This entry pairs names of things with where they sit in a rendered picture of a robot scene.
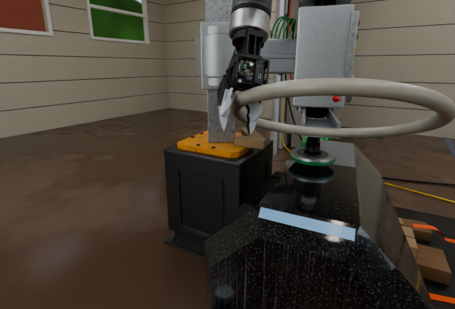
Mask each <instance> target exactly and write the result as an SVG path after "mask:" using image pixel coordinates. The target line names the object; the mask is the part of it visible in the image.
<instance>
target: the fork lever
mask: <svg viewBox="0 0 455 309"><path fill-rule="evenodd" d="M301 113H303V116H302V124H301V126H303V127H305V126H306V127H325V128H337V129H340V128H341V123H340V121H339V120H338V119H337V117H336V116H335V114H334V113H333V108H327V111H326V118H327V119H306V118H305V107H301ZM301 137H304V135H301ZM306 137H317V138H335V137H327V136H306ZM336 139H340V138H336Z"/></svg>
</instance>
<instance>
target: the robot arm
mask: <svg viewBox="0 0 455 309"><path fill-rule="evenodd" d="M271 12H272V0H233V1H232V12H231V17H230V29H229V36H230V39H231V40H232V44H233V46H234V47H235V50H234V53H233V55H232V59H231V61H230V64H229V66H228V68H227V70H226V74H225V75H223V76H222V80H221V82H220V84H219V87H218V90H217V101H218V108H219V120H220V123H221V127H222V130H224V131H225V130H226V127H227V124H228V115H229V114H230V106H231V104H232V103H233V102H234V99H235V95H234V94H233V93H232V92H235V91H246V90H248V89H250V88H253V87H257V86H260V85H265V84H267V82H268V74H269V60H266V59H263V58H262V56H260V52H261V48H262V47H263V46H264V43H265V42H266V41H267V40H268V37H269V32H270V31H271V28H270V27H269V25H270V20H271ZM260 60H261V61H263V62H261V61H260ZM266 69H267V74H266V80H265V70H266ZM246 108H247V115H246V117H247V120H248V121H247V126H246V128H247V130H248V134H252V132H253V130H254V129H255V126H256V124H257V120H258V118H259V117H260V116H261V114H262V112H263V107H262V105H261V101H260V102H255V103H252V104H249V105H246Z"/></svg>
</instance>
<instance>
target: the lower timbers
mask: <svg viewBox="0 0 455 309"><path fill-rule="evenodd" d="M402 221H403V223H404V227H408V228H412V230H413V233H414V236H415V239H417V240H422V241H428V242H431V239H432V235H433V233H432V232H431V229H427V228H415V227H414V226H413V225H412V224H423V225H428V224H427V223H426V222H420V221H416V220H409V219H404V218H402ZM417 246H418V253H417V256H416V263H417V266H418V268H419V270H420V273H421V275H422V277H423V278H424V279H429V280H431V281H435V282H438V283H442V284H445V285H449V282H450V277H451V274H452V273H451V270H450V267H449V265H448V262H447V259H446V256H445V254H444V252H443V250H442V249H437V248H434V247H429V246H426V245H421V244H418V243H417Z"/></svg>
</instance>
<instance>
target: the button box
mask: <svg viewBox="0 0 455 309"><path fill-rule="evenodd" d="M359 15H360V11H352V15H351V26H350V33H349V45H348V51H347V63H346V69H345V78H352V74H353V63H354V56H355V45H356V39H357V33H358V22H359Z"/></svg>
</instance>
